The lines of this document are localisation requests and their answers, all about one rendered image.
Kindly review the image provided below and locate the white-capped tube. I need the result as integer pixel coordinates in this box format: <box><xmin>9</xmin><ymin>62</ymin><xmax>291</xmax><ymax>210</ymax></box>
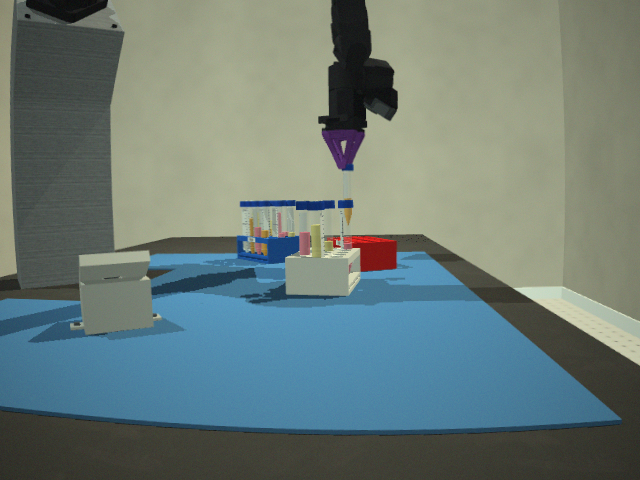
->
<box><xmin>270</xmin><ymin>200</ymin><xmax>277</xmax><ymax>237</ymax></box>

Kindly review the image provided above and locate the red tube rack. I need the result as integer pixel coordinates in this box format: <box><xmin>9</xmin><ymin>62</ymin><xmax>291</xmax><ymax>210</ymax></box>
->
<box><xmin>333</xmin><ymin>236</ymin><xmax>397</xmax><ymax>272</ymax></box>

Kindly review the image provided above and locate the blue bench mat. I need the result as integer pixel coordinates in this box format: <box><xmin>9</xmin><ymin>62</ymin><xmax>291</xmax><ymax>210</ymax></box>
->
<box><xmin>0</xmin><ymin>252</ymin><xmax>622</xmax><ymax>435</ymax></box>

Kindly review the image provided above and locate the blue test tube rack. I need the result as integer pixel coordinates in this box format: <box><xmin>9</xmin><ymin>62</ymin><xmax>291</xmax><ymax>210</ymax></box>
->
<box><xmin>237</xmin><ymin>235</ymin><xmax>299</xmax><ymax>264</ymax></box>

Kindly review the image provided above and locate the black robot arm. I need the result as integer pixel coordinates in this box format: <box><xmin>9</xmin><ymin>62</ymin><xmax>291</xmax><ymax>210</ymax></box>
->
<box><xmin>26</xmin><ymin>0</ymin><xmax>398</xmax><ymax>121</ymax></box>

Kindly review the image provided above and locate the white tube rack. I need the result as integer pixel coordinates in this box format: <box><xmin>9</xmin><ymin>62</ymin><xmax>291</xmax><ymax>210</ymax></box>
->
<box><xmin>285</xmin><ymin>248</ymin><xmax>360</xmax><ymax>296</ymax></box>

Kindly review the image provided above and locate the test tube with blue cap and pink liquid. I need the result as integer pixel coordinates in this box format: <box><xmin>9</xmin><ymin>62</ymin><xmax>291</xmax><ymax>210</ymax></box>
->
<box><xmin>296</xmin><ymin>201</ymin><xmax>311</xmax><ymax>255</ymax></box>

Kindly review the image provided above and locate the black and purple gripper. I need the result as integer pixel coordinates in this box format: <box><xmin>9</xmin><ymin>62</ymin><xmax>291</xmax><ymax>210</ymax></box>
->
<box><xmin>318</xmin><ymin>88</ymin><xmax>367</xmax><ymax>169</ymax></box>

